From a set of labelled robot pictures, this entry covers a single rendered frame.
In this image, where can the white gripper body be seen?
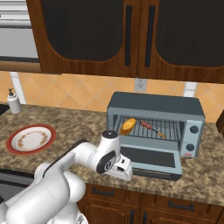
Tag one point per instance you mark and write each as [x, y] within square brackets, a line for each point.
[122, 175]

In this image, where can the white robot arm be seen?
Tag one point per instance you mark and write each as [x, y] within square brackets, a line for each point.
[55, 186]

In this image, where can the toaster oven door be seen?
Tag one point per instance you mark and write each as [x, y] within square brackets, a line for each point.
[151, 159]

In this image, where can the wooden lower cupboard door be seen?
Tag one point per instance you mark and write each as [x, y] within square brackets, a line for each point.
[105, 214]
[175, 218]

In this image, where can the wooden cupboard door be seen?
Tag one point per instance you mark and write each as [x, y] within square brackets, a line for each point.
[105, 214]
[175, 218]
[180, 73]
[84, 65]

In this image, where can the golden baguette bread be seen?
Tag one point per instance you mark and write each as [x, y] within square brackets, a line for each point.
[128, 125]

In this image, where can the red kebab skewer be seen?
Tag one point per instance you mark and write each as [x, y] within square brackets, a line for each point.
[147, 125]

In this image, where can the dark toaster oven knob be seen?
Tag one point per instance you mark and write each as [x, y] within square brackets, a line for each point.
[194, 129]
[190, 147]

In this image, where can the grey toaster oven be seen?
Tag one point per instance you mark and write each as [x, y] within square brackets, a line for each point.
[154, 104]

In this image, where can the wooden upper cupboard door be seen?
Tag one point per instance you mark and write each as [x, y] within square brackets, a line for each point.
[180, 73]
[84, 65]

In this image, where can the wooden drawer front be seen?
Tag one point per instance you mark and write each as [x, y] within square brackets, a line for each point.
[204, 208]
[122, 194]

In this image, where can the red rimmed white plate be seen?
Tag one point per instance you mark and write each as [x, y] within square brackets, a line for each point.
[30, 139]

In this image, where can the dark brown block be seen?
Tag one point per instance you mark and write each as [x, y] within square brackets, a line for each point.
[220, 122]

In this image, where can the white soap dispenser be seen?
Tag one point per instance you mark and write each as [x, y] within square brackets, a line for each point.
[14, 103]

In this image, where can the silver range hood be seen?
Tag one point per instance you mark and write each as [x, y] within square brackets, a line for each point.
[16, 40]

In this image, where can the white wall outlet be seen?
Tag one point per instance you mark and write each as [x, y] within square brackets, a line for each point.
[140, 84]

